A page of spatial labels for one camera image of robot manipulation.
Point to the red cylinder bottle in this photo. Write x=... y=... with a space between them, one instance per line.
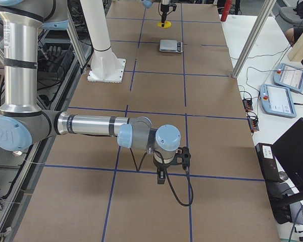
x=226 y=10

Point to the orange black connector board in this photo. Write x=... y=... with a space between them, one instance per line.
x=253 y=121
x=247 y=104

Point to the teach pendant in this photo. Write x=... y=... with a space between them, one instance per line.
x=290 y=77
x=277 y=100

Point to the black computer box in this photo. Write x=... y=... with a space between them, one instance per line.
x=276 y=186

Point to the orange black connector board upper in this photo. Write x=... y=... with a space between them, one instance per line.
x=247 y=104

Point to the orange black connector board lower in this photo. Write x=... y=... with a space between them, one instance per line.
x=253 y=121

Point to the silver digital kitchen scale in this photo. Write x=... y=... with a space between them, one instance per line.
x=171 y=46

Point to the black monitor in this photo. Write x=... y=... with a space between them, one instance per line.
x=288 y=150

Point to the white camera stand post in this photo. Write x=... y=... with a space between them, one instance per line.
x=105 y=66

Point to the aluminium frame post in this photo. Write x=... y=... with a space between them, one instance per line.
x=254 y=33

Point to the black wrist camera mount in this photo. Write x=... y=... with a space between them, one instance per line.
x=182 y=157

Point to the near teach pendant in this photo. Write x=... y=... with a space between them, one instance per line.
x=277 y=100

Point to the far teach pendant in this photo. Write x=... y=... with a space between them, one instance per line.
x=290 y=77

